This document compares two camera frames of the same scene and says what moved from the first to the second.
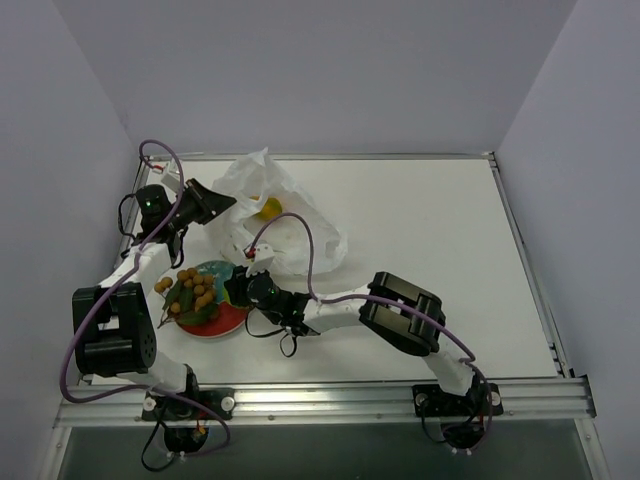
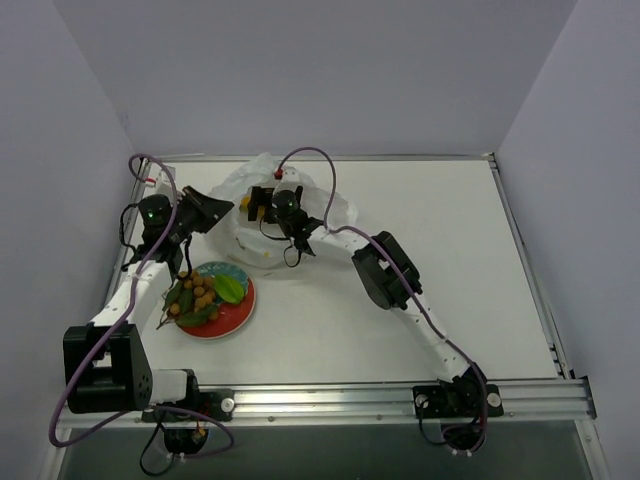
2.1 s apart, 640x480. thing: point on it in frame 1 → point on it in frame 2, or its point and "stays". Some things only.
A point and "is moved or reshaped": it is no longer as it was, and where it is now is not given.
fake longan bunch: [189, 299] stays
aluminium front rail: [532, 402] stays
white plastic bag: [272, 210] is moved or reshaped
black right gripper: [235, 287] → [270, 201]
